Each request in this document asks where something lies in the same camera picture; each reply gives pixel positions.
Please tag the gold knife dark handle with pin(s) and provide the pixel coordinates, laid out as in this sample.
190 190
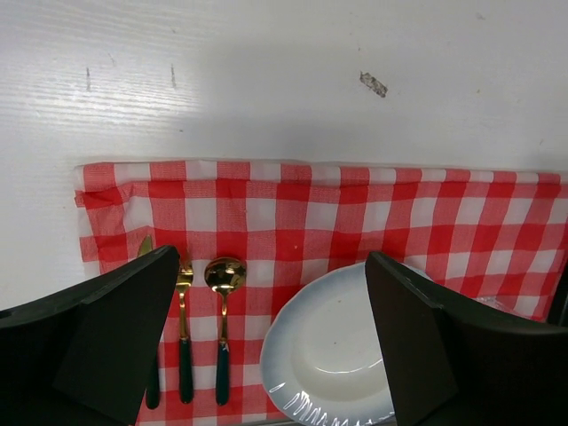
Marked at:
153 391

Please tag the white plate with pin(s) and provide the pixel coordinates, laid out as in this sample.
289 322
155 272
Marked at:
321 362

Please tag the small tape scrap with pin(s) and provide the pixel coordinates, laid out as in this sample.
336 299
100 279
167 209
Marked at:
373 84

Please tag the red checkered cloth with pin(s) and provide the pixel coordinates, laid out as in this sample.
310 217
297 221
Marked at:
481 233

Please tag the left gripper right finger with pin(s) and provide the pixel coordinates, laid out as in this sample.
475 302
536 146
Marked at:
451 360

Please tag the gold spoon dark handle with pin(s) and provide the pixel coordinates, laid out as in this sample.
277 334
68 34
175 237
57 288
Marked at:
224 276

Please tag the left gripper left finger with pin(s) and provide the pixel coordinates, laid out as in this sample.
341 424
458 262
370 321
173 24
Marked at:
83 355

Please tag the gold fork dark handle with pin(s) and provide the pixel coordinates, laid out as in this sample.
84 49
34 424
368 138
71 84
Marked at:
185 371

